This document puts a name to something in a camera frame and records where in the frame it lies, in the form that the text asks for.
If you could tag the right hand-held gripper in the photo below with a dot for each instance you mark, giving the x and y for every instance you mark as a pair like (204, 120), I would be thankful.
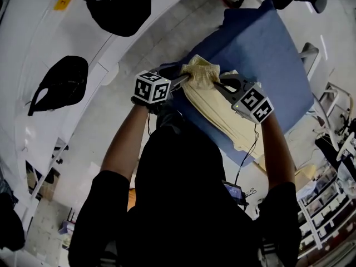
(254, 106)

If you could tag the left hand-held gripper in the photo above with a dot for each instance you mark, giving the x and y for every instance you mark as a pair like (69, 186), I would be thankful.
(151, 89)

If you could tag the pale yellow garment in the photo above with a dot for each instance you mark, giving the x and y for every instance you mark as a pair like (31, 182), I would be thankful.
(211, 104)

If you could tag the person's right forearm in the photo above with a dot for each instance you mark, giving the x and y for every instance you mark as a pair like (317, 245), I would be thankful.
(278, 152)

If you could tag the person's left forearm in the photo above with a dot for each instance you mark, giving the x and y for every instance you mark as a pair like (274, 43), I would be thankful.
(125, 146)

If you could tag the blue padded mat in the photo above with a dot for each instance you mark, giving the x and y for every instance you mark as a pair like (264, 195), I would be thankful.
(264, 54)

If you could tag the row of black caps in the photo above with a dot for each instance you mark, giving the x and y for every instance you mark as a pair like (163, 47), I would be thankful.
(122, 12)

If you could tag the white lounge chair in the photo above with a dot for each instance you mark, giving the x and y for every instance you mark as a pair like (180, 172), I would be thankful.
(311, 54)

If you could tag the small black monitor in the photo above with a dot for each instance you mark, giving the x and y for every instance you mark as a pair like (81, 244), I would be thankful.
(233, 192)

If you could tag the black cap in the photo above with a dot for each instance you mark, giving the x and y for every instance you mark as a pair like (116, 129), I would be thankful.
(64, 85)

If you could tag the person's black-clothed body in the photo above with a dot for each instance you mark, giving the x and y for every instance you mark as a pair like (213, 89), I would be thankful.
(180, 218)

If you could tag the white low shelf unit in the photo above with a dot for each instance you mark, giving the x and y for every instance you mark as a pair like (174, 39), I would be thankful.
(322, 210)

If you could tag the person's right striped shoe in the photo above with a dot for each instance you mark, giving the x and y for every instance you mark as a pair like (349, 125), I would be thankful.
(268, 256)

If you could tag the person's striped shoe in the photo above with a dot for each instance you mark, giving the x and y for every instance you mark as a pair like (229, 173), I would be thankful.
(268, 256)
(109, 256)

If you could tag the person's left striped shoe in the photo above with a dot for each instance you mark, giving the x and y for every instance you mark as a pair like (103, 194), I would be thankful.
(109, 256)

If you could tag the black fabric bag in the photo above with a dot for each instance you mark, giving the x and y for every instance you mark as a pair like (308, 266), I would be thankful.
(11, 224)

